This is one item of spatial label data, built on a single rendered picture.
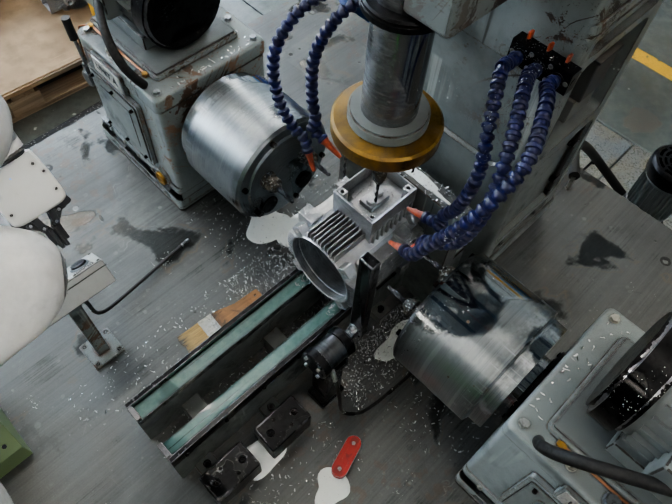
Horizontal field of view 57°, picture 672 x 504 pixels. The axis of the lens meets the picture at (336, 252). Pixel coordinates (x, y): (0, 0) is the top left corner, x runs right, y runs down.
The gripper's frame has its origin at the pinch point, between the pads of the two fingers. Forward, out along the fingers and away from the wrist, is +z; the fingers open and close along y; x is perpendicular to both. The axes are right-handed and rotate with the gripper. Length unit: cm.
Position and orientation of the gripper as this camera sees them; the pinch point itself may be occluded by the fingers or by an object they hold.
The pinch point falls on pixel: (58, 236)
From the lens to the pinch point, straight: 119.1
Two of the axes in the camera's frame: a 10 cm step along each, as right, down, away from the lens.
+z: 3.9, 7.9, 4.7
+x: -5.8, -1.8, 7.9
